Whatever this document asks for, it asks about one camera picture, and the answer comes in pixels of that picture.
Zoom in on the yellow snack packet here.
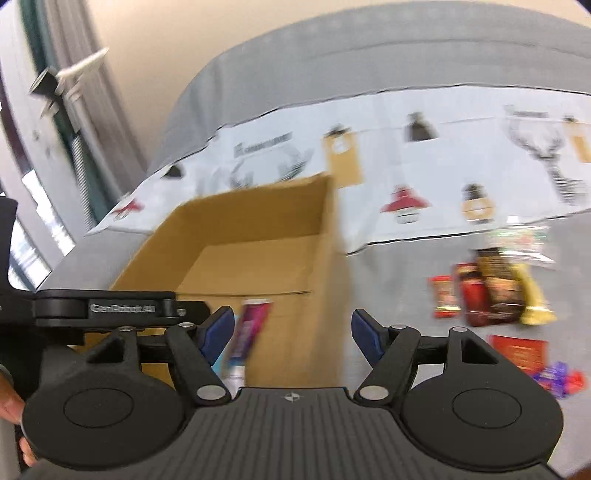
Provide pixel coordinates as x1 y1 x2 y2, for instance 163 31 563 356
512 264 556 327

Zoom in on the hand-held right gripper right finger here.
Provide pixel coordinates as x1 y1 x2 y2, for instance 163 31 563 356
351 309 504 407

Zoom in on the dark brown snack packet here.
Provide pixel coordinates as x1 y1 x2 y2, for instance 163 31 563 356
475 248 528 324

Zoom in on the person's left hand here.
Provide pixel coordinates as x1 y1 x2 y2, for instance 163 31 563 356
0 367 40 468

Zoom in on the grey printed bed sheet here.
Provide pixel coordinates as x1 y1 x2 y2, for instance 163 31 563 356
46 4 591 480

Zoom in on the purple candy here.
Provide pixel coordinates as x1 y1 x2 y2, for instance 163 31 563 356
532 361 586 399

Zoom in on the clear plastic snack bag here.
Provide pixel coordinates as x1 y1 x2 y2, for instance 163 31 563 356
488 225 557 269

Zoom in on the dark red snack packet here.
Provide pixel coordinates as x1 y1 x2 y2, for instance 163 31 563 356
454 262 492 327

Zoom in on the grey curtain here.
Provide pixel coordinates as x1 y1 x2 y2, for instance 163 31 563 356
18 0 149 234

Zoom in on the black garment steamer head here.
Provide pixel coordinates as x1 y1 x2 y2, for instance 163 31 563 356
29 67 60 99

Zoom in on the cardboard box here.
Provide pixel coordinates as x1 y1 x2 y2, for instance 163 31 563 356
85 173 345 393

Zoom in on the braided steamer hose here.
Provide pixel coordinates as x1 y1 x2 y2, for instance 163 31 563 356
70 131 93 234

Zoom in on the small red candy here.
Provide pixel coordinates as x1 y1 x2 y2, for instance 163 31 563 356
428 275 462 320

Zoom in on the pink purple snack packet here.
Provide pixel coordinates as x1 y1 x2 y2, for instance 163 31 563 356
221 298 274 393

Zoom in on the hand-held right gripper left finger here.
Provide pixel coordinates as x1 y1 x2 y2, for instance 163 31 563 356
83 307 236 407

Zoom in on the white window frame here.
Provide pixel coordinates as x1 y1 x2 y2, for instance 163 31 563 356
0 0 95 292

